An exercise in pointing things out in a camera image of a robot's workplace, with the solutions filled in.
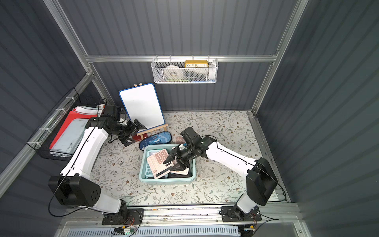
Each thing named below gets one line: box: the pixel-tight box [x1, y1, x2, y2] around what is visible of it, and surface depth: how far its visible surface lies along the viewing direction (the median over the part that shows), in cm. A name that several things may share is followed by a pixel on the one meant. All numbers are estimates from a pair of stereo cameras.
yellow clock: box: [184, 59, 209, 68], surface depth 90 cm
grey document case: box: [49, 118, 89, 155], surface depth 68 cm
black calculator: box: [167, 171, 194, 179], surface depth 80 cm
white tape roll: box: [163, 65, 184, 80], surface depth 86 cm
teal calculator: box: [145, 149, 162, 177], surface depth 81 cm
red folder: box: [49, 108, 98, 150], surface depth 74 cm
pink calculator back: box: [146, 148, 175, 180], surface depth 80 cm
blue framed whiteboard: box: [118, 82, 166, 130], surface depth 90 cm
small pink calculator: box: [175, 135, 186, 145], surface depth 104 cm
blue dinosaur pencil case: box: [139, 131, 173, 151], surface depth 102 cm
